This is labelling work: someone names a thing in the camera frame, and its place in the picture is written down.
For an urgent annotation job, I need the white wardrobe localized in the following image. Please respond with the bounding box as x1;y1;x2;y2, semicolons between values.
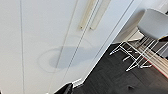
0;0;149;94

